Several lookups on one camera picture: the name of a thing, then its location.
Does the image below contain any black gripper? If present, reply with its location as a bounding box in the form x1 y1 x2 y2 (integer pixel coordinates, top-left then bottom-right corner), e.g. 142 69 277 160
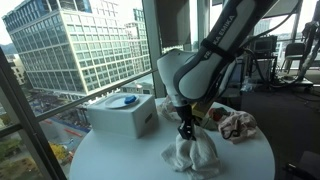
174 103 198 142

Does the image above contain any white towel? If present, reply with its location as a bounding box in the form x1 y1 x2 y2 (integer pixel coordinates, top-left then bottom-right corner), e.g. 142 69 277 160
161 125 222 178

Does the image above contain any pink crumpled cloth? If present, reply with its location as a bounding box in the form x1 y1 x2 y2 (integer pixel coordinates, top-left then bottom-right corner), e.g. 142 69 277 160
217 110 259 145

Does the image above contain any white rectangular box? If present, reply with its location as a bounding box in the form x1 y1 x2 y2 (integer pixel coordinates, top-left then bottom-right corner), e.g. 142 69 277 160
86 92 160 140

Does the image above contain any blue small object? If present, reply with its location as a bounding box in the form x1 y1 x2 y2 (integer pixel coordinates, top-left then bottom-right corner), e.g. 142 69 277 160
123 94 138 105

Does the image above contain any white round plate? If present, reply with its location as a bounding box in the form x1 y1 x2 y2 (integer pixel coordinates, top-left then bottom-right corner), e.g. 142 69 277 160
103 94 141 110

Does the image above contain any grey window handrail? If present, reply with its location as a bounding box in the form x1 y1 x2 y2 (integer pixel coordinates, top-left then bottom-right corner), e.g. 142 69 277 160
33 68 158 124

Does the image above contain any white equipment cabinet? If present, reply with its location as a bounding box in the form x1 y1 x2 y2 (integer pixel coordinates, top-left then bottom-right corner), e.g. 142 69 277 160
248 57 276 83

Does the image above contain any dark roller blind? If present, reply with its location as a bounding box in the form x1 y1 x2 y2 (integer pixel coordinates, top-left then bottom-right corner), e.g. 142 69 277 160
155 0 192 48

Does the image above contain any small monitor screen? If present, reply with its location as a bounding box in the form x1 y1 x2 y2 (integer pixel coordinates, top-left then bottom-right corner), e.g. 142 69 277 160
249 34 278 57

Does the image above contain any black equipment rack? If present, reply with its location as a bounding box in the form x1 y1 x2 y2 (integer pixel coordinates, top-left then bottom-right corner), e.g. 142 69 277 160
239 0 314 90

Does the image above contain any black office chair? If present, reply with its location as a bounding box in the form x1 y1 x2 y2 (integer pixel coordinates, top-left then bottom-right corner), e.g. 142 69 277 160
282 42 306 72

